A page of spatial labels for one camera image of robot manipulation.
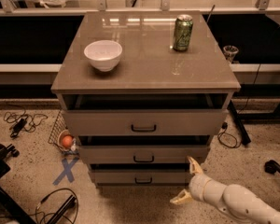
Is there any orange ball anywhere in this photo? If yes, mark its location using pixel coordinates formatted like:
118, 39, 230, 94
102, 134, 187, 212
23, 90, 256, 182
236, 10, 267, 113
62, 135, 73, 148

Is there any black power adapter with cable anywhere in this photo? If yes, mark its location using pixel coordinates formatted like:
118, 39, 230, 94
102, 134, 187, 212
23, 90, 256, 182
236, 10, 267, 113
3, 105, 48, 139

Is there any black cable loop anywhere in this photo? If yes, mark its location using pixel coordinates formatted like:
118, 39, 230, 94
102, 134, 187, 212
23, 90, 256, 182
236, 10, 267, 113
35, 188, 79, 224

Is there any clear glass cup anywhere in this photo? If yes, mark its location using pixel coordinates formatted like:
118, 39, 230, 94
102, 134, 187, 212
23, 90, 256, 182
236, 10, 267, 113
223, 45, 239, 63

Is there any black office chair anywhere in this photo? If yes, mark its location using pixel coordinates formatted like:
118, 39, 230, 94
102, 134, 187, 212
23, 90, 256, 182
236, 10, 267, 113
0, 142, 38, 224

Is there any grey middle drawer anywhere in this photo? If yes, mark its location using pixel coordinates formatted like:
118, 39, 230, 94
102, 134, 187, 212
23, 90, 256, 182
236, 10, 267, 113
78, 136, 209, 164

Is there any grey top drawer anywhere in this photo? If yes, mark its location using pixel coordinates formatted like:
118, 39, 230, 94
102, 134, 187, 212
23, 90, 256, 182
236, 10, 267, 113
62, 93, 231, 137

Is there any grey drawer cabinet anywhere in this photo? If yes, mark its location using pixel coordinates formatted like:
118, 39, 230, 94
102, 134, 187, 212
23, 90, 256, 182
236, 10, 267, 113
50, 10, 242, 189

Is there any grey bottom drawer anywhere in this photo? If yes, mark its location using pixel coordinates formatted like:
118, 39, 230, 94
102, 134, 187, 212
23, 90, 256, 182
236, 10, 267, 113
88, 163, 191, 186

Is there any black chair caster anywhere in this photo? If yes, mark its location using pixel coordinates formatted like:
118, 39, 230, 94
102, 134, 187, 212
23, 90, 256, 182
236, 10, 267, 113
264, 160, 280, 175

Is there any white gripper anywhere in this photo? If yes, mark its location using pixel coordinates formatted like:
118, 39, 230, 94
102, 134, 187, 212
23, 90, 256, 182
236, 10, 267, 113
170, 156, 227, 208

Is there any wire mesh basket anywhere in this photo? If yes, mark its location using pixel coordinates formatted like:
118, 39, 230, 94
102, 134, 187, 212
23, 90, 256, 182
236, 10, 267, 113
48, 112, 78, 155

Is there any white ceramic bowl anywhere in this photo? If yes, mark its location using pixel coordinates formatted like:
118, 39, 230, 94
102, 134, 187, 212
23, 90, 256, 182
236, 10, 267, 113
84, 40, 122, 72

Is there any green soda can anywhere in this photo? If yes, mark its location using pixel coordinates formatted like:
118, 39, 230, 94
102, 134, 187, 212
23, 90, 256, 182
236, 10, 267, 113
173, 14, 193, 51

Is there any black table leg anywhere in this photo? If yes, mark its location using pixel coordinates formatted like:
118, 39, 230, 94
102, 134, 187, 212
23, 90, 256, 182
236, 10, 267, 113
228, 102, 251, 146

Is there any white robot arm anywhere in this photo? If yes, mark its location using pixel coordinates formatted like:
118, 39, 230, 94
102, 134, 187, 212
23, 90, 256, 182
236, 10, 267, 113
170, 156, 280, 224

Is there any blue tape cross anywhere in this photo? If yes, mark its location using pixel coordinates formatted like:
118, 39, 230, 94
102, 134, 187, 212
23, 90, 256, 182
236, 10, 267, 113
53, 157, 79, 186

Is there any grey drawer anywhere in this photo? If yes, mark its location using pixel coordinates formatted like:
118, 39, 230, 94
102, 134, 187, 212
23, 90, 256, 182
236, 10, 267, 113
88, 163, 191, 186
78, 136, 209, 164
62, 93, 231, 137

